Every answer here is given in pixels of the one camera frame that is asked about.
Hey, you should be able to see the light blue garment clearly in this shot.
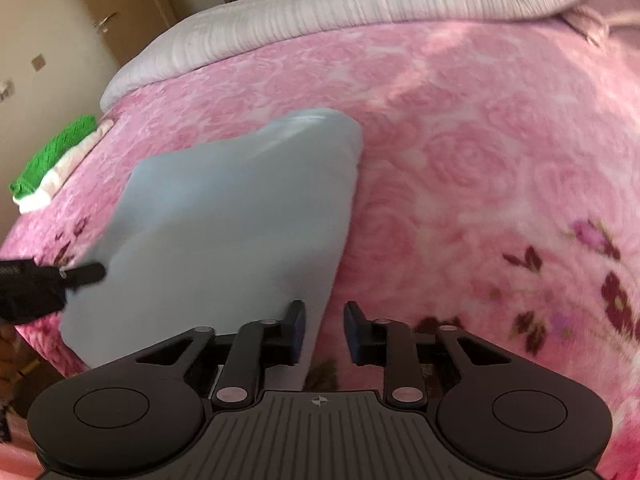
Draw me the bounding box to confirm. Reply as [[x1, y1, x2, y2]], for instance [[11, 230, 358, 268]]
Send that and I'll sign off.
[[60, 108, 363, 367]]

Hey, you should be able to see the white folded garment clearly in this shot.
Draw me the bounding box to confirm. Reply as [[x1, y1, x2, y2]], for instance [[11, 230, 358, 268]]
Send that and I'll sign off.
[[13, 119, 114, 214]]

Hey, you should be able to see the green knitted sweater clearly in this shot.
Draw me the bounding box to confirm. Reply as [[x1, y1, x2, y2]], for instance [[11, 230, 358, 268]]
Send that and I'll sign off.
[[9, 115, 98, 200]]

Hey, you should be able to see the pink floral blanket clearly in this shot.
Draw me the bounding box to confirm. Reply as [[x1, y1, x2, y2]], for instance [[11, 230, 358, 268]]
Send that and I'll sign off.
[[1, 20, 639, 479]]

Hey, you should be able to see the lilac striped quilt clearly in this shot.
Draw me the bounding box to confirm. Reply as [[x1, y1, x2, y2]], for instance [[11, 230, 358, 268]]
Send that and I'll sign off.
[[100, 0, 584, 112]]

